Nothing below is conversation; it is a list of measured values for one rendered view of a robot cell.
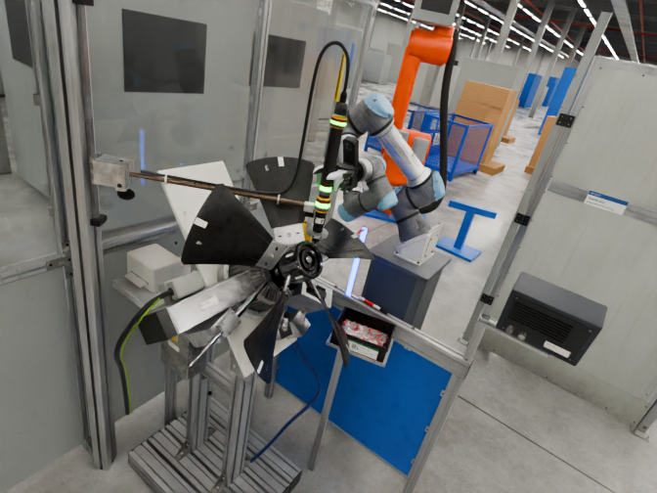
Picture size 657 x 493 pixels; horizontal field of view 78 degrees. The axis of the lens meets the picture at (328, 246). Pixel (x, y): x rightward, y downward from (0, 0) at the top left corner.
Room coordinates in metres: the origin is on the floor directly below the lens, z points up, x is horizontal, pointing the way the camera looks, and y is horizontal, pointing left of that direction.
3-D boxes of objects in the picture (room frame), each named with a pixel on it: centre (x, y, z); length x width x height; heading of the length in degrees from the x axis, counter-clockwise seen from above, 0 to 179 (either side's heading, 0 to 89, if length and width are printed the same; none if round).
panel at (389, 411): (1.44, -0.22, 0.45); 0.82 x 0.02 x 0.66; 61
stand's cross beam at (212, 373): (1.17, 0.30, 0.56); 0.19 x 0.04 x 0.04; 61
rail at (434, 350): (1.44, -0.22, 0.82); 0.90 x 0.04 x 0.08; 61
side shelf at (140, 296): (1.35, 0.58, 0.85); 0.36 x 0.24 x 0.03; 151
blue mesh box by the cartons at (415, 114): (8.37, -0.97, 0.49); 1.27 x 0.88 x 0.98; 148
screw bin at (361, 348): (1.27, -0.20, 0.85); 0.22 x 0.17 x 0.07; 76
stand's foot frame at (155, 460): (1.16, 0.29, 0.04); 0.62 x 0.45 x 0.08; 61
